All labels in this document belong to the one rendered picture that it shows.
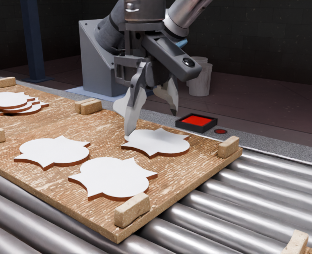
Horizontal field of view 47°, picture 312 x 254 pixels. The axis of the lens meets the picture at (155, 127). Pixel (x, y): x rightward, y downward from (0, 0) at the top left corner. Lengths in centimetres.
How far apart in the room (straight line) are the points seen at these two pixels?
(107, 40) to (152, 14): 66
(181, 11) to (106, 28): 29
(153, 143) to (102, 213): 23
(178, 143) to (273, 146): 22
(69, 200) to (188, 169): 21
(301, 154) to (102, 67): 77
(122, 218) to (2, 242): 16
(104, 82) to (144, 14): 69
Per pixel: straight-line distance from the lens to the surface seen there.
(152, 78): 67
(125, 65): 68
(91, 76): 135
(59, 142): 74
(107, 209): 53
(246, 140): 82
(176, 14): 116
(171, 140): 72
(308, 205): 63
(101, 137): 77
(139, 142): 71
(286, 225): 55
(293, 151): 80
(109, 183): 57
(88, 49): 134
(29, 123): 89
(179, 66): 62
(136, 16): 65
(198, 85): 445
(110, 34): 129
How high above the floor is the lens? 123
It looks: 21 degrees down
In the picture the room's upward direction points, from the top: straight up
